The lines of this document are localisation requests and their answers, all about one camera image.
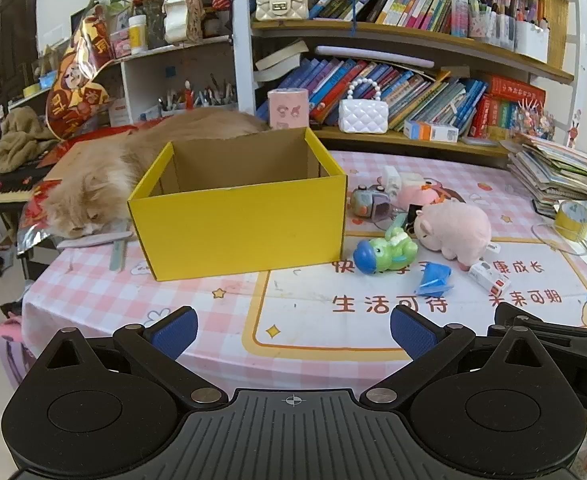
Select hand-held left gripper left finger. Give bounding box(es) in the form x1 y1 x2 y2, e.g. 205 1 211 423
34 306 229 411

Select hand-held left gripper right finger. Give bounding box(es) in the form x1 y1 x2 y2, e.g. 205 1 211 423
361 305 554 409

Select green frog toy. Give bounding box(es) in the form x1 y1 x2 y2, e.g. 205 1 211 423
353 227 418 277

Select small white printed box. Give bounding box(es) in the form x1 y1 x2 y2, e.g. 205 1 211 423
468 261 510 295

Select pink plush pig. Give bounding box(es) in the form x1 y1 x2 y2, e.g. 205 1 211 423
413 199 499 267

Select yellow cardboard box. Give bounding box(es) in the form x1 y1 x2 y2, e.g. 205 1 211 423
127 127 347 282

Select pink checked printed tablecloth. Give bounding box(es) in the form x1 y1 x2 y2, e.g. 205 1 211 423
0 150 587 386

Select yellow tape roll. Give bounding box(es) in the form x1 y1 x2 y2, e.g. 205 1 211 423
553 200 587 242

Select black binder clip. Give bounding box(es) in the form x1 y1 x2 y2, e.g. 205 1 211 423
404 205 427 233

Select grey flat strip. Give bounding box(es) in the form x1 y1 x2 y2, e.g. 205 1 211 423
56 230 134 250

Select stack of booklets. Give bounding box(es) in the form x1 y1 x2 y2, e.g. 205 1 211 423
506 132 587 216

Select white charger cube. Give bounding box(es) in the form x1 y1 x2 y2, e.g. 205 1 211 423
382 165 403 192

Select pink bag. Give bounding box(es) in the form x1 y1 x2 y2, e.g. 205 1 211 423
0 317 37 391

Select ginger long-haired cat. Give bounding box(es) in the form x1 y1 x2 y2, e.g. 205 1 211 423
41 110 274 238

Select red silver foil bag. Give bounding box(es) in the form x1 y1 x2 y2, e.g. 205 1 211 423
16 180 62 251

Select brown cardboard sheet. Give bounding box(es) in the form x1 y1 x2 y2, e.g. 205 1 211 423
44 140 99 181

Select orange white medicine box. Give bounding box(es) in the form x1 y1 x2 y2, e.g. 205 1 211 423
403 120 460 143

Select colourful paper ornament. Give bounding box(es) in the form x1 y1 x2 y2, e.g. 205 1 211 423
518 100 557 141

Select red paper sheet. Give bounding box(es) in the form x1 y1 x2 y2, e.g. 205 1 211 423
54 122 139 153

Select black electric keyboard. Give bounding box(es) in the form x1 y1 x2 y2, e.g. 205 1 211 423
0 162 54 206

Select white quilted purse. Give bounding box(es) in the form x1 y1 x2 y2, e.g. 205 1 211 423
338 77 389 135

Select red boxed book set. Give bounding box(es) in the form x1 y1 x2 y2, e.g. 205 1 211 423
473 75 547 138

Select pen holders with pens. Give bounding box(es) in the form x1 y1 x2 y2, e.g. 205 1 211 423
158 75 237 111

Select row of blue books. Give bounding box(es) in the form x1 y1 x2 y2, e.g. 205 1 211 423
256 57 489 133

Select pink cylindrical box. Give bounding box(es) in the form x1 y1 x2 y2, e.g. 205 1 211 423
267 87 310 131

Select brown plush cloth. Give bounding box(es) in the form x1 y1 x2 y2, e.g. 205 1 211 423
0 107 57 173

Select red gold foil balloon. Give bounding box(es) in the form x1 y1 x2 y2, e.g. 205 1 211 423
46 0 114 141

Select white shelf unit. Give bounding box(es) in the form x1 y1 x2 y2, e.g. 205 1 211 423
108 35 239 128

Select white pen cups with markers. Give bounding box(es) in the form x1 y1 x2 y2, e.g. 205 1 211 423
468 0 551 63

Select white rolled paper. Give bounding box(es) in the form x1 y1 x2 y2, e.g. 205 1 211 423
315 45 435 68

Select thick cream-paged books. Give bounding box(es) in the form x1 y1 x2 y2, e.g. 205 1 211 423
254 40 310 83

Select wooden bookshelf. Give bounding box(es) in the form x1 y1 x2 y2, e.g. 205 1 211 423
246 0 579 161

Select small pink box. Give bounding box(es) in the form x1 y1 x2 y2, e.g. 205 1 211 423
110 30 132 58

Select white bottle yellow label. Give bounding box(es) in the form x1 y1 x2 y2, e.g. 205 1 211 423
128 15 148 55

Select white paper roll stack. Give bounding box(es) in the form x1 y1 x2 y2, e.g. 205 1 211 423
162 0 197 46

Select pastel glitter bottle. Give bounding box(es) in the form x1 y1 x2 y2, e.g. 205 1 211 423
451 0 469 36

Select white cable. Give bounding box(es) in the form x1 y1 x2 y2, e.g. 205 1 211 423
531 222 587 256

